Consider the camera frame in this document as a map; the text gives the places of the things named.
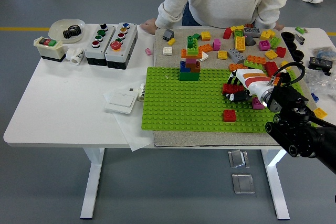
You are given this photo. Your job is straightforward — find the white wall switch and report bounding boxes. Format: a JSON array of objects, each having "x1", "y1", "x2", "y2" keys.
[{"x1": 104, "y1": 90, "x2": 139, "y2": 116}]

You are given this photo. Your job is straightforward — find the plastic bag blue parts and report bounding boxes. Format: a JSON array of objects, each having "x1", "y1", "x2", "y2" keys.
[{"x1": 312, "y1": 46, "x2": 336, "y2": 61}]

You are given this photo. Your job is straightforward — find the long orange brick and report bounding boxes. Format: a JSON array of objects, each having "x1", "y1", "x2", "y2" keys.
[
  {"x1": 198, "y1": 43, "x2": 214, "y2": 54},
  {"x1": 248, "y1": 55, "x2": 266, "y2": 64},
  {"x1": 228, "y1": 63, "x2": 249, "y2": 72}
]

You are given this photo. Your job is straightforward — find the white plastic bowl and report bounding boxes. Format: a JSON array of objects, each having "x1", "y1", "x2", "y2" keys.
[{"x1": 48, "y1": 18, "x2": 86, "y2": 44}]

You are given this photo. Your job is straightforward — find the white pipe tee fitting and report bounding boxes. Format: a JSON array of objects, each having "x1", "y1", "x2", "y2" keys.
[{"x1": 65, "y1": 47, "x2": 85, "y2": 65}]

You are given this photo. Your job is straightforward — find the four-button emergency stop box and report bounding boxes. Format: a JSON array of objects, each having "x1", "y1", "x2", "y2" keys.
[{"x1": 104, "y1": 22, "x2": 139, "y2": 70}]

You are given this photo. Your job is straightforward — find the clear plastic bag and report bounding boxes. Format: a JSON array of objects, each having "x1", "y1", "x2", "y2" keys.
[{"x1": 301, "y1": 70, "x2": 336, "y2": 96}]

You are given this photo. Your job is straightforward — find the grey-brown mat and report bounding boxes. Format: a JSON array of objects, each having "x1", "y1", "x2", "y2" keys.
[{"x1": 153, "y1": 27, "x2": 320, "y2": 149}]

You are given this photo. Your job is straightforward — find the white table leg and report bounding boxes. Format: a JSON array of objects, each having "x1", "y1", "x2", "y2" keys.
[
  {"x1": 261, "y1": 150, "x2": 291, "y2": 220},
  {"x1": 80, "y1": 147, "x2": 106, "y2": 219}
]

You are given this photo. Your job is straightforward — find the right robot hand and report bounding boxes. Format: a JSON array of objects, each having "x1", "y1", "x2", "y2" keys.
[{"x1": 225, "y1": 68, "x2": 274, "y2": 103}]

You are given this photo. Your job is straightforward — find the green studded baseplate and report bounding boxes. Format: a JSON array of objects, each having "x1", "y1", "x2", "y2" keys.
[{"x1": 141, "y1": 66, "x2": 317, "y2": 133}]

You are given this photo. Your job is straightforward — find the long green brick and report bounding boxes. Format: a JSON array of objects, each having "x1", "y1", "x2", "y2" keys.
[{"x1": 244, "y1": 60, "x2": 265, "y2": 70}]

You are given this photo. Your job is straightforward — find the long red brick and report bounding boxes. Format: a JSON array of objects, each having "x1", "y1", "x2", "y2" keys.
[
  {"x1": 222, "y1": 83, "x2": 247, "y2": 95},
  {"x1": 264, "y1": 61, "x2": 279, "y2": 77}
]

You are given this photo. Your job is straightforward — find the black electronic module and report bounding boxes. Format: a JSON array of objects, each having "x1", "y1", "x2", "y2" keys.
[{"x1": 308, "y1": 56, "x2": 333, "y2": 72}]

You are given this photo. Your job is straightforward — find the long grey brick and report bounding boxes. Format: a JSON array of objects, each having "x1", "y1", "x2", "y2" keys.
[{"x1": 243, "y1": 27, "x2": 261, "y2": 38}]

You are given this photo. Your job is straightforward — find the beige red-green switch box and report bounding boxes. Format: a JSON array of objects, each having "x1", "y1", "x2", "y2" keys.
[{"x1": 33, "y1": 36, "x2": 66, "y2": 63}]

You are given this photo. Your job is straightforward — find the white paper sheet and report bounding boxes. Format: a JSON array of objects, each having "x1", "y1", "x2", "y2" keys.
[{"x1": 102, "y1": 90, "x2": 155, "y2": 153}]

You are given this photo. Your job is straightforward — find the lime green brick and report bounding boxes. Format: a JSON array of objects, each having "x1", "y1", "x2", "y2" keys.
[{"x1": 269, "y1": 36, "x2": 282, "y2": 49}]

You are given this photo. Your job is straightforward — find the person's right hand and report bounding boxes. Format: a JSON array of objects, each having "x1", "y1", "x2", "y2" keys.
[{"x1": 139, "y1": 19, "x2": 158, "y2": 35}]

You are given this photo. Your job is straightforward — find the long yellow brick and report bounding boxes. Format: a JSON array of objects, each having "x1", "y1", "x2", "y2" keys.
[{"x1": 235, "y1": 36, "x2": 247, "y2": 52}]

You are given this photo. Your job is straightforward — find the light grey brick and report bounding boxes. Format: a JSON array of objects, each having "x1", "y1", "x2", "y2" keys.
[{"x1": 227, "y1": 47, "x2": 246, "y2": 64}]

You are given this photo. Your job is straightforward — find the silver floor plate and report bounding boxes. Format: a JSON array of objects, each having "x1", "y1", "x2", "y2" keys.
[
  {"x1": 231, "y1": 173, "x2": 255, "y2": 195},
  {"x1": 227, "y1": 150, "x2": 250, "y2": 168}
]

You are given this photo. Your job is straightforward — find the small red square brick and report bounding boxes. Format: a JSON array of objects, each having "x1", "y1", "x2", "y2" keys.
[{"x1": 223, "y1": 109, "x2": 237, "y2": 123}]

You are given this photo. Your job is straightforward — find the multicoloured brick tower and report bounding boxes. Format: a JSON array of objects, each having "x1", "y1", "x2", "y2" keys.
[{"x1": 179, "y1": 35, "x2": 203, "y2": 82}]

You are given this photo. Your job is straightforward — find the three-button control box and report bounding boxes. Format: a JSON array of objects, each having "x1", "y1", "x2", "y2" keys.
[{"x1": 83, "y1": 23, "x2": 116, "y2": 67}]

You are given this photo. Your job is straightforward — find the small metal tool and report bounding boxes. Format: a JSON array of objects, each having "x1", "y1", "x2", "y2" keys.
[{"x1": 293, "y1": 32, "x2": 306, "y2": 45}]

